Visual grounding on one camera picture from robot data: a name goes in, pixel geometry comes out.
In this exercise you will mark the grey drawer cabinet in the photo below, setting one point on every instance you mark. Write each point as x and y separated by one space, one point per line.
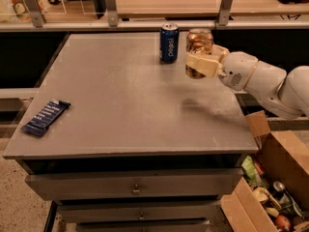
132 121

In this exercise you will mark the orange gold soda can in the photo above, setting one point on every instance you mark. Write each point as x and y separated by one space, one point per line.
199 41

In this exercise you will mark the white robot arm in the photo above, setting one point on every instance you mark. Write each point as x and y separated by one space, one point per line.
285 94

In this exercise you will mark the dark blue snack bar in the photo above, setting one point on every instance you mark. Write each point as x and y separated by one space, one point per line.
41 122

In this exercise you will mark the round brass drawer knob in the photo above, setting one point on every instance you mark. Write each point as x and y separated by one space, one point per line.
136 190

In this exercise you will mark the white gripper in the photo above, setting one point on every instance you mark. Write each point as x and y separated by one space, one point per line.
238 70

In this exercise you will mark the wooden table top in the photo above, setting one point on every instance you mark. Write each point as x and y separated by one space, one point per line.
178 8

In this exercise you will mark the orange white carton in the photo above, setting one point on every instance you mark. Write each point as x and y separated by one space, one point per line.
14 11

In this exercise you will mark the red apple in box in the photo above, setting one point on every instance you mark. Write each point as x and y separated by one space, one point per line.
283 223

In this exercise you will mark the open cardboard box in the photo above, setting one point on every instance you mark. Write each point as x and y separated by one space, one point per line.
284 157

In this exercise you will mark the grey metal railing bracket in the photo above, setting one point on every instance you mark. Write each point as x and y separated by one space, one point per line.
35 12
224 12
112 15

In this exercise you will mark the blue Pepsi can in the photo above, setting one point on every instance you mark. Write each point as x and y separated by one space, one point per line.
169 40

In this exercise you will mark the green snack packet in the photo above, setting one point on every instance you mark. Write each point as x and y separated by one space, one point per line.
250 172

